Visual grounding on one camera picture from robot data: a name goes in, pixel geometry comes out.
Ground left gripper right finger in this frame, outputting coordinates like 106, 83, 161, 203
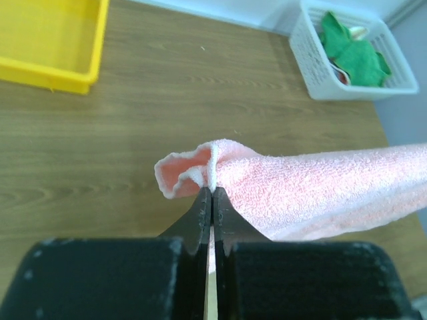
212, 187, 269, 319

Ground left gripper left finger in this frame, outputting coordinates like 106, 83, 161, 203
159, 187, 212, 319

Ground pink towel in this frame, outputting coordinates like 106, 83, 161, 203
154, 139, 426, 241

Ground green towel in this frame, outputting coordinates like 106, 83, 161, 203
318, 11, 392, 87

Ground yellow plastic tray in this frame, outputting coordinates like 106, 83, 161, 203
1, 0, 109, 95

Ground white plastic basket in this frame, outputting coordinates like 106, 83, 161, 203
290, 1, 419, 101

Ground patterned white cloth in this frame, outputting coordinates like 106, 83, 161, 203
330, 26, 369, 85

